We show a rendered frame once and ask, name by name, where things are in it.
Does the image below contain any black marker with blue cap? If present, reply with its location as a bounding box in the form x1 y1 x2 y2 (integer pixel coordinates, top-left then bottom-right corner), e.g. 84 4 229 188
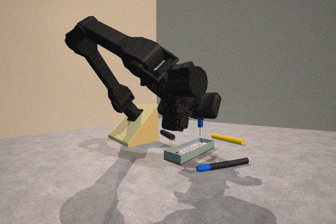
196 157 249 172

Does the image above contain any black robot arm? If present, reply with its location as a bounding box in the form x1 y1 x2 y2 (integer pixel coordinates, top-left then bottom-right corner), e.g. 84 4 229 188
65 16 208 132

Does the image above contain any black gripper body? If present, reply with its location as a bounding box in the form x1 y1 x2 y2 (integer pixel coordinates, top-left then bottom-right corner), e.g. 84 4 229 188
157 92 221 119

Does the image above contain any yellow cylinder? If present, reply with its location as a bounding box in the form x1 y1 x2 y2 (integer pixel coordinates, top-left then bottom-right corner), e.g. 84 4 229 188
211 133 244 145

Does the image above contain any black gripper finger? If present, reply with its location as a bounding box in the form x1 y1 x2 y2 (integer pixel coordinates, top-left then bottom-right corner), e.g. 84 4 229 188
185 111 193 117
191 112 204 120

